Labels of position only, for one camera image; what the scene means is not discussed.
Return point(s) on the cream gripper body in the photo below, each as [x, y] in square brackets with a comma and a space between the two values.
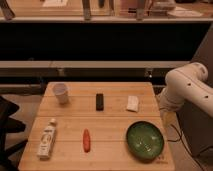
[168, 117]

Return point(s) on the red pepper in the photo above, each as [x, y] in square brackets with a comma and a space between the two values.
[86, 141]

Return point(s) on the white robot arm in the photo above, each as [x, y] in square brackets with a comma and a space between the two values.
[185, 83]

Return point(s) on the green bowl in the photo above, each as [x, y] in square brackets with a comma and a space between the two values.
[144, 140]

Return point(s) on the black rectangular block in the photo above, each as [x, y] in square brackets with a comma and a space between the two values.
[99, 102]

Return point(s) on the white paper cup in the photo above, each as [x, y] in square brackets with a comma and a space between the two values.
[60, 91]

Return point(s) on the white plastic bottle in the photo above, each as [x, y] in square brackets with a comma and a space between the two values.
[47, 140]

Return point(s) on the black office chair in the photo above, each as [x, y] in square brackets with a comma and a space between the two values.
[9, 125]

